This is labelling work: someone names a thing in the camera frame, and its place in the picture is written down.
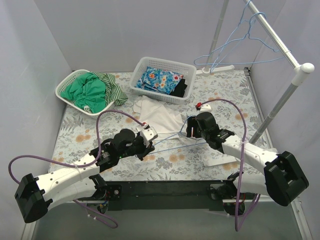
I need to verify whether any blue wire hanger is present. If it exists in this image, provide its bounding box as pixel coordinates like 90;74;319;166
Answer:
207;11;280;74
193;0;261;73
152;115;205;154

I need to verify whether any white tank top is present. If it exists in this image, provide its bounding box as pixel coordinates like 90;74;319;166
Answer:
133;95;183;140

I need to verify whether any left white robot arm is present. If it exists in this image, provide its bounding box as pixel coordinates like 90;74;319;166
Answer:
14;127;158;223

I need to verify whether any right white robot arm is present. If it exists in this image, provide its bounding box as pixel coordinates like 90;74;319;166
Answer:
186;112;310;207

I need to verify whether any floral table mat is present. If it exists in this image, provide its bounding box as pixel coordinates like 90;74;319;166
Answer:
49;70;261;181

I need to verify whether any black cloth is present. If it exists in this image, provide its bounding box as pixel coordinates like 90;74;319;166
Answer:
169;78;188;98

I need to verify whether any green striped garment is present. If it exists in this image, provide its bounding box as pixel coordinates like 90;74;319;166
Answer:
92;72;128;106

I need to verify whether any white rectangular basket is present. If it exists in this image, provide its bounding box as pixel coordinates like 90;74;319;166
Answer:
129;57;196;104

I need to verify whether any blue floral cloth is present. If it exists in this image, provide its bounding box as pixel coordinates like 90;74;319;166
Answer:
135;66;185;95

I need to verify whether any green shirt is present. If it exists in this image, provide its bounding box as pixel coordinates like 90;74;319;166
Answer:
60;72;107;114

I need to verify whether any white oval laundry basket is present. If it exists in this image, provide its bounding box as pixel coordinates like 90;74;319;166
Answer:
55;69;101;119

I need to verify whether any silver clothes rack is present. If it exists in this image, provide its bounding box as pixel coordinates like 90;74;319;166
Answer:
197;0;315;168

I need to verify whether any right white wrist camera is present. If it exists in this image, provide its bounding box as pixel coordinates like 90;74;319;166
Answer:
195;102;212;113

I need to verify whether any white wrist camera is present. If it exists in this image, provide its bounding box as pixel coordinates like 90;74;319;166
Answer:
136;122;158;147
195;102;212;113

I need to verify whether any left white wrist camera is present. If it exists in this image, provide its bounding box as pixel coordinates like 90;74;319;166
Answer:
136;122;158;147

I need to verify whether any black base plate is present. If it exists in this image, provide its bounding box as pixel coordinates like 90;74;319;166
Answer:
81;180;253;216

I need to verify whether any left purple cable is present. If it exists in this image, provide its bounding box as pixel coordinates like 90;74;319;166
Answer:
7;109;148;229

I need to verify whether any purple cable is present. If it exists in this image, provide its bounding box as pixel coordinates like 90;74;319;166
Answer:
199;98;261;232
7;109;148;229

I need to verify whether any aluminium frame rail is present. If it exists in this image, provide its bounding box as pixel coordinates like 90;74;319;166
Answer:
22;196;312;240

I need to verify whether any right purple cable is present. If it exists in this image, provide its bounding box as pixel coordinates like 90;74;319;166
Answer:
199;98;261;232

